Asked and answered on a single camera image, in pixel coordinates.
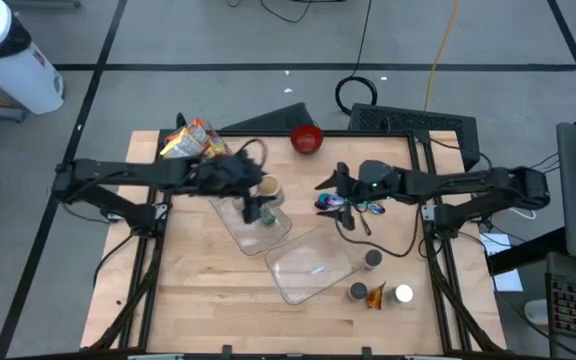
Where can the small brown sauce packet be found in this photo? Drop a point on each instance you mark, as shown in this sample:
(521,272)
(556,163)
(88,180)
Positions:
(375,297)

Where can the tan lid brown jar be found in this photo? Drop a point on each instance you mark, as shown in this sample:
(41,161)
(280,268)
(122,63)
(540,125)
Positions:
(269,186)

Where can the purple label spice jar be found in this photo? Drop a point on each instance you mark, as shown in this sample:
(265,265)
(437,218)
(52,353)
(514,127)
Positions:
(373,258)

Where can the red and black bowl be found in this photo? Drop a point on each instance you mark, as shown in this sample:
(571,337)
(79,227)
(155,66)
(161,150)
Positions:
(306,140)

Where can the colourful snack packet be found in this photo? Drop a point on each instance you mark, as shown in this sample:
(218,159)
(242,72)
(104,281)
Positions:
(200,129)

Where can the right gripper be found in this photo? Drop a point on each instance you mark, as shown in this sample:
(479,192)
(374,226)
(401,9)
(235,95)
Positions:
(373,182)

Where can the yellow snack packet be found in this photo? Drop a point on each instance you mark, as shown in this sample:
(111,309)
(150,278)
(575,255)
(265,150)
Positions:
(173,147)

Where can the black metal spoon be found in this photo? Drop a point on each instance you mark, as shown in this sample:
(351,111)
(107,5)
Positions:
(365,225)

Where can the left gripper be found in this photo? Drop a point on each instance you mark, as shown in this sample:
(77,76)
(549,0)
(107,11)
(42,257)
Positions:
(228,175)

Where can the white paper sheet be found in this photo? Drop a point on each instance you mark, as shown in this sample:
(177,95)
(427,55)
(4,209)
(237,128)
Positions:
(510,281)

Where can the green white noodle packet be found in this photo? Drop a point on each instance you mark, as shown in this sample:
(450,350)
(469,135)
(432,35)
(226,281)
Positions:
(190,145)

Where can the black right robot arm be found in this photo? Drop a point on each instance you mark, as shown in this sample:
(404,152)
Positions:
(468,180)

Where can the white lid spice jar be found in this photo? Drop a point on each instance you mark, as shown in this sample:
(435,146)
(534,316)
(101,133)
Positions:
(402,294)

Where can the black angled panel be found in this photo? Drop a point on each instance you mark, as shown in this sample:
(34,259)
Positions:
(278,120)

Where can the clear plastic bin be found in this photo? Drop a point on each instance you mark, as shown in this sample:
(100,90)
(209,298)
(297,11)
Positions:
(313,270)
(233,152)
(248,240)

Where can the green lid spice jar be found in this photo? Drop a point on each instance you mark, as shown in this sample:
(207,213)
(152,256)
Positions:
(268,218)

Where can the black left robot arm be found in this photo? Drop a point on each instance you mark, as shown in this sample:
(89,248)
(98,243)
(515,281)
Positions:
(128,172)

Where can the white computer mouse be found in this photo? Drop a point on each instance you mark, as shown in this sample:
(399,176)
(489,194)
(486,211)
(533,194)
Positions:
(535,312)

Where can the black aluminium table frame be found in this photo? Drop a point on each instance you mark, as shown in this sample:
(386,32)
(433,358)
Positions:
(278,133)

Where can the grey keyboard desk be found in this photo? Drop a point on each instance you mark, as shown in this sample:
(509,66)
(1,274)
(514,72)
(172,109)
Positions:
(568,265)

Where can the orange label spice jar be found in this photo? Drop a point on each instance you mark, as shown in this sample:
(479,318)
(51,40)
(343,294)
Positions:
(357,291)

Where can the white trash can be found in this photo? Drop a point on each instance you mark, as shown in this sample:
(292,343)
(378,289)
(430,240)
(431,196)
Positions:
(18,80)

